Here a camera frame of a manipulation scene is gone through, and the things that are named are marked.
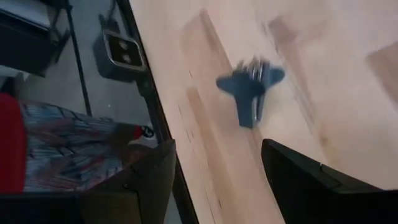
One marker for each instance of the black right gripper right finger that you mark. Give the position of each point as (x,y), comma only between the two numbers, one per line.
(326,205)

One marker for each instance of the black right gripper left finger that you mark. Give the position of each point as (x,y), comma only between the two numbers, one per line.
(109,208)

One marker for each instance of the dark staple remover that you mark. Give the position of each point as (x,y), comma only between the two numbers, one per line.
(245,93)

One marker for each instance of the patterned fabric item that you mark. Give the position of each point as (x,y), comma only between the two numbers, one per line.
(62,149)

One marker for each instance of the thin black pole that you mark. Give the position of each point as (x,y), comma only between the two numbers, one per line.
(79,68)

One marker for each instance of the grey power outlet box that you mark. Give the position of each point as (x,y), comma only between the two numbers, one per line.
(121,53)

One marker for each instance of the black equipment box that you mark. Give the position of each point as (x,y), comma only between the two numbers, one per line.
(25,46)

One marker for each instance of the black table frame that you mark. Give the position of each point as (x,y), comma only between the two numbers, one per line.
(152,102)

